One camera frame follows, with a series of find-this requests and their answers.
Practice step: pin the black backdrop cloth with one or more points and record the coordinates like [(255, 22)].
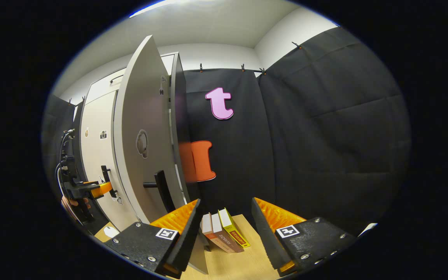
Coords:
[(325, 136)]

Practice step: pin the beige cabinet drawer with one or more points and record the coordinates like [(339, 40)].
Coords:
[(101, 87)]

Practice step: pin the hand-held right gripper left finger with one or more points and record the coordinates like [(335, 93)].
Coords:
[(188, 237)]

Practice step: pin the beige double-door shoe cabinet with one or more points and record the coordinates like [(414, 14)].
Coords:
[(179, 116)]

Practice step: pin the cabinet door with camera sticker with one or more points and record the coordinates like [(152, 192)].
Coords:
[(95, 147)]

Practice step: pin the white round object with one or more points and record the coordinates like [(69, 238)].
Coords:
[(111, 231)]

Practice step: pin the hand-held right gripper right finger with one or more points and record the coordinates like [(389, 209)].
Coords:
[(265, 233)]

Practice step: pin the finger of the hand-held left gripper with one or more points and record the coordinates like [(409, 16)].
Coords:
[(103, 189), (82, 186)]

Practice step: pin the brown book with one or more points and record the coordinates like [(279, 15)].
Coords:
[(226, 237)]

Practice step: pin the yellow book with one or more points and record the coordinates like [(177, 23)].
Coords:
[(233, 229)]

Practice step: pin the cabinet door with headphone sticker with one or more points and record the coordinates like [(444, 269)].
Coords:
[(146, 109)]

